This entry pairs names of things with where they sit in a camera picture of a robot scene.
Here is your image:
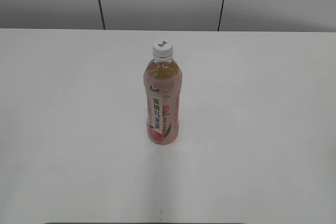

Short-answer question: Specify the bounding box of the pink peach tea bottle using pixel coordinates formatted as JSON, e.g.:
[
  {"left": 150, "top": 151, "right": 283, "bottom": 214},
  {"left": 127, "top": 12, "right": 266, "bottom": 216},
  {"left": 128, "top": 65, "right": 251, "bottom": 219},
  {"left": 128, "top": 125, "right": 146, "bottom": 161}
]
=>
[{"left": 143, "top": 59, "right": 182, "bottom": 145}]

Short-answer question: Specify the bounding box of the white bottle cap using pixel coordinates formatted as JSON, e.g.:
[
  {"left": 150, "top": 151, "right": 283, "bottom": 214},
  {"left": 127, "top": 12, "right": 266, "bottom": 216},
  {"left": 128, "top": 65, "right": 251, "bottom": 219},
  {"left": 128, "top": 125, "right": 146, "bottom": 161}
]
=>
[{"left": 152, "top": 39, "right": 173, "bottom": 58}]

